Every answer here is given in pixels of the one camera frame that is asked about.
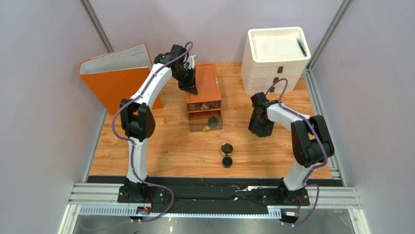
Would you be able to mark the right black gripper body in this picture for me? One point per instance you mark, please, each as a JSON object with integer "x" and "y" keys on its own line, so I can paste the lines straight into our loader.
{"x": 259, "y": 126}

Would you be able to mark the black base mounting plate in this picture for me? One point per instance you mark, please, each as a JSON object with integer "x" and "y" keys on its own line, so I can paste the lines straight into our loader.
{"x": 262, "y": 195}

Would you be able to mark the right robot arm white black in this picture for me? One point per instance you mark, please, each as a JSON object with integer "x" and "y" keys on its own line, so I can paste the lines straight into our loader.
{"x": 312, "y": 144}

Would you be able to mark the green round puff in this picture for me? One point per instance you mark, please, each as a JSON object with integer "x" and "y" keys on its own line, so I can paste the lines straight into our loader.
{"x": 213, "y": 121}
{"x": 260, "y": 133}

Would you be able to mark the black jar lid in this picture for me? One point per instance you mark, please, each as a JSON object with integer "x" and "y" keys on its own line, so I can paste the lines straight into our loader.
{"x": 227, "y": 162}

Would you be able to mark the glass cream jar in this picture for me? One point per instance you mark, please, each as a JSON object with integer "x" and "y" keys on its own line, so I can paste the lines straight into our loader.
{"x": 227, "y": 150}

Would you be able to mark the clear acrylic drawer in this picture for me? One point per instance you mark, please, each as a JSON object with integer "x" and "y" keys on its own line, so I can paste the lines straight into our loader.
{"x": 198, "y": 121}

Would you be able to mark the orange makeup drawer box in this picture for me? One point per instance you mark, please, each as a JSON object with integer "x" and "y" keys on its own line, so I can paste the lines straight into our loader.
{"x": 207, "y": 84}

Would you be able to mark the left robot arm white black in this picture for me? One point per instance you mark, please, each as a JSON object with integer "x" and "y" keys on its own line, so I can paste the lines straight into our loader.
{"x": 137, "y": 119}

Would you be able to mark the blue pen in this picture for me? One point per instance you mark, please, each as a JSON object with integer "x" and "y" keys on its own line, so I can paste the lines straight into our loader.
{"x": 301, "y": 47}

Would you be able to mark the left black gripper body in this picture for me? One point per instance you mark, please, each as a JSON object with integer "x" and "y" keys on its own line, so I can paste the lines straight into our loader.
{"x": 185, "y": 77}

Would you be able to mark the white three-drawer cabinet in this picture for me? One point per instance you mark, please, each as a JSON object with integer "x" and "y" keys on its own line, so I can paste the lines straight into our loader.
{"x": 272, "y": 60}

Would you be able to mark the orange white ring binder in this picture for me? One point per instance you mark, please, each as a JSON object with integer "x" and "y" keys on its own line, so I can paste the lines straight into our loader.
{"x": 117, "y": 75}

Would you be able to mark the aluminium rail frame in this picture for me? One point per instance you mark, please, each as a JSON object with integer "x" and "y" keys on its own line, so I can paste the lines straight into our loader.
{"x": 101, "y": 199}

